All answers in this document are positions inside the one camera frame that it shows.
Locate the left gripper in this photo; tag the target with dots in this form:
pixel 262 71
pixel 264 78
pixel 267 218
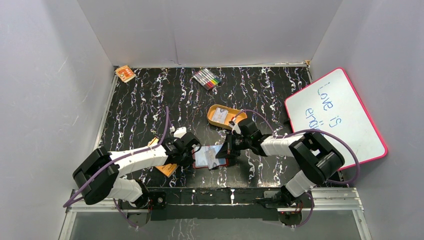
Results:
pixel 191 149

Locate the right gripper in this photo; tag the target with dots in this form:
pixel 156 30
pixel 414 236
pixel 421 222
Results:
pixel 227 149

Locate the red card holder wallet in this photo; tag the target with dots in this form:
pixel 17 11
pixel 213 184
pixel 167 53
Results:
pixel 199 158

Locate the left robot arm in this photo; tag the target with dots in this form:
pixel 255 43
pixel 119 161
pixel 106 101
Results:
pixel 100 175

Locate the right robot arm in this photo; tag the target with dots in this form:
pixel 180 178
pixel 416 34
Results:
pixel 316 157

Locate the white card in tray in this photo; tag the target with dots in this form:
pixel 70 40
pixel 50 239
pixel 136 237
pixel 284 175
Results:
pixel 220 115

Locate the small orange card box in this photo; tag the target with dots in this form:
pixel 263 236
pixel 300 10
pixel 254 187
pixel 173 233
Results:
pixel 125 73

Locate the orange book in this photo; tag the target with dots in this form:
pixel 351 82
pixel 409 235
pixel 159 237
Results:
pixel 167 169

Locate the orange oval tray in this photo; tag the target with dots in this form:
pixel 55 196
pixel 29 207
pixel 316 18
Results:
pixel 230 117

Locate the pack of coloured markers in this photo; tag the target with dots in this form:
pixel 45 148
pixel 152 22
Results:
pixel 207 79

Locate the pink framed whiteboard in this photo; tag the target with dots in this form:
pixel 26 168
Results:
pixel 332 104

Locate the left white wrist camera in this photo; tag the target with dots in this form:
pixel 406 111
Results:
pixel 178 132

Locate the black metal base rail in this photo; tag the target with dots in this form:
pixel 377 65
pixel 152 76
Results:
pixel 172 203

